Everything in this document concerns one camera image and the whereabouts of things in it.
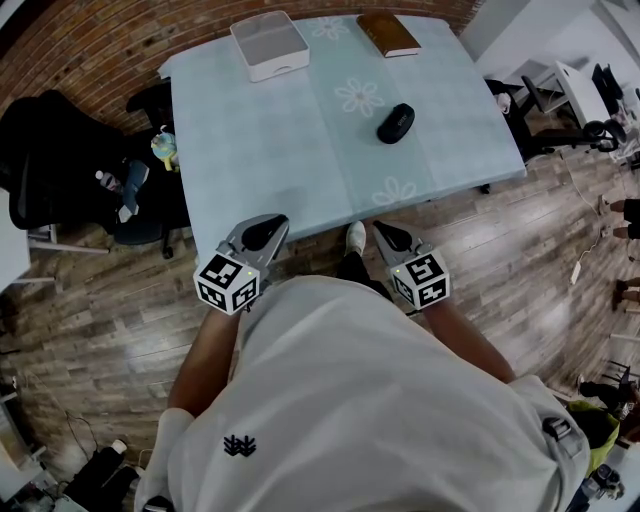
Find yellow teal plush toy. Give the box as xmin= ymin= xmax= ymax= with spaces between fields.
xmin=149 ymin=124 xmax=181 ymax=174

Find white rectangular box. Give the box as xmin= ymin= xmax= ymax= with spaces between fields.
xmin=229 ymin=9 xmax=312 ymax=84

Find black bag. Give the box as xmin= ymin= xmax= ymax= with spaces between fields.
xmin=63 ymin=438 xmax=144 ymax=509

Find large black mesh chair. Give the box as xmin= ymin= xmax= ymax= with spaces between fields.
xmin=0 ymin=88 xmax=129 ymax=232

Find person's right forearm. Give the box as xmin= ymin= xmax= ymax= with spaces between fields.
xmin=421 ymin=299 xmax=517 ymax=387

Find black glasses case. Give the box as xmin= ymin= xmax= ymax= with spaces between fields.
xmin=375 ymin=102 xmax=417 ymax=146

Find person's black trousers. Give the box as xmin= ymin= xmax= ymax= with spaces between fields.
xmin=334 ymin=249 xmax=396 ymax=304

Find yellow-green bag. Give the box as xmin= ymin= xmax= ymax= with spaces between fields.
xmin=567 ymin=399 xmax=622 ymax=477

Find grey strap buckle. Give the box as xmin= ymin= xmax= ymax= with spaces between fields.
xmin=542 ymin=416 xmax=576 ymax=446

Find white side table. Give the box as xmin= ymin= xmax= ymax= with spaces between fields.
xmin=0 ymin=189 xmax=110 ymax=294

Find person's white shoe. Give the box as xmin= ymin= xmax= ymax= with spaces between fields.
xmin=344 ymin=220 xmax=368 ymax=257

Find white-capped bottle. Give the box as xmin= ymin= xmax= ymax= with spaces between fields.
xmin=94 ymin=169 xmax=124 ymax=196

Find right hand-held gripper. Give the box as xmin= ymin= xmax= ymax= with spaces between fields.
xmin=372 ymin=220 xmax=452 ymax=313

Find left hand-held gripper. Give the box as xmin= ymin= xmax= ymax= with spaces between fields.
xmin=192 ymin=213 xmax=291 ymax=317

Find white desk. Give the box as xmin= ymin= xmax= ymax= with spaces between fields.
xmin=519 ymin=58 xmax=626 ymax=132

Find light blue flowered tablecloth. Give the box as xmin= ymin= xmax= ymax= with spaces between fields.
xmin=159 ymin=13 xmax=528 ymax=262

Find person's left forearm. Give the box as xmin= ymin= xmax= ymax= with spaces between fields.
xmin=166 ymin=304 xmax=247 ymax=420

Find brown book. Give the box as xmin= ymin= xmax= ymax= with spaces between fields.
xmin=355 ymin=12 xmax=423 ymax=60

